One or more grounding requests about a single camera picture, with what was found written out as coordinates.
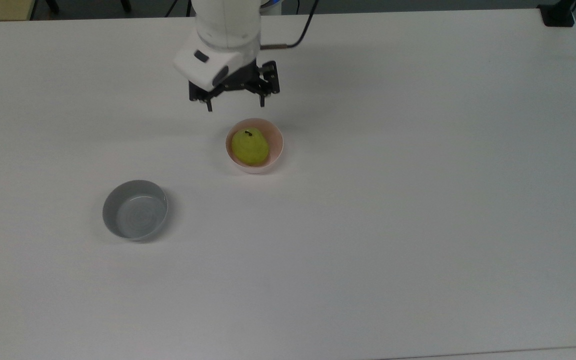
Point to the green pear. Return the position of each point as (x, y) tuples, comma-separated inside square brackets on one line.
[(250, 147)]

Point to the pink plastic bowl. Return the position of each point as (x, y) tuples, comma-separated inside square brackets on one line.
[(275, 142)]

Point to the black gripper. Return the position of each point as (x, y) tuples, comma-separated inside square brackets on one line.
[(240, 81)]

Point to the grey plastic bowl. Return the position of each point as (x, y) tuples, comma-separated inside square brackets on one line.
[(135, 215)]

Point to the black clamp stand base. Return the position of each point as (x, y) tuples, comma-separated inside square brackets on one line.
[(558, 15)]

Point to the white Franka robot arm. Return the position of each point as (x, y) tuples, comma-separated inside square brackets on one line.
[(228, 25)]

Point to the black furniture leg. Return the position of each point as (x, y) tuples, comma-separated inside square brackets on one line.
[(52, 5), (126, 5)]

